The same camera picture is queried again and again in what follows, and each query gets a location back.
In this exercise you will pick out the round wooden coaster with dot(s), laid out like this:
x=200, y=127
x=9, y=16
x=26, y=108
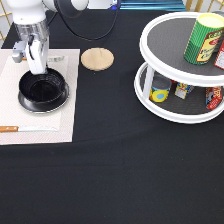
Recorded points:
x=97, y=59

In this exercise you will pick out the beige woven placemat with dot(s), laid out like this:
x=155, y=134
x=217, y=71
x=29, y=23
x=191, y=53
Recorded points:
x=13, y=114

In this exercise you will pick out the blue yellow can lower shelf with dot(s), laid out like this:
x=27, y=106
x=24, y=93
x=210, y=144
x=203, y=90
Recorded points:
x=160, y=88

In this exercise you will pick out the red raisins box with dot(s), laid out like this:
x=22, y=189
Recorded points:
x=219, y=62

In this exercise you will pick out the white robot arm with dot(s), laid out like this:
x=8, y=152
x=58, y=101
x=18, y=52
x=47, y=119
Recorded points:
x=30, y=20

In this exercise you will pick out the wooden handled fork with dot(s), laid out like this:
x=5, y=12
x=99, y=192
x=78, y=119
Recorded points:
x=51, y=59

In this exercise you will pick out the round silver metal plate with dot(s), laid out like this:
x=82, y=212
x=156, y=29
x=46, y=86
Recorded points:
x=42, y=103

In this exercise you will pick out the green yellow parmesan can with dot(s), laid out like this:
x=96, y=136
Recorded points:
x=204, y=37

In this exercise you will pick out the black plastic bowl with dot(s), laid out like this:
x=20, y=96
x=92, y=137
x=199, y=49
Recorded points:
x=53, y=77

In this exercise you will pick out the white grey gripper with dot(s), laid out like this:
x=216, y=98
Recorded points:
x=34, y=51

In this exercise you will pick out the red cracker box lower shelf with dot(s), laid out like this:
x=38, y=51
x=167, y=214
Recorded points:
x=213, y=97

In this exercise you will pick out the blue yellow box lower shelf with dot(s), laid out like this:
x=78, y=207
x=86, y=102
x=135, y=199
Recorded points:
x=183, y=90

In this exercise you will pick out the wooden handled knife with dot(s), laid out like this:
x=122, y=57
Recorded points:
x=4, y=129

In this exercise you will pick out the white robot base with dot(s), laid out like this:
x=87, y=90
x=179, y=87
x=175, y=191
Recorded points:
x=104, y=4

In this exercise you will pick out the white two-tier lazy Susan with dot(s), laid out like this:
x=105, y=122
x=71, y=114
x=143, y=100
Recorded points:
x=162, y=44

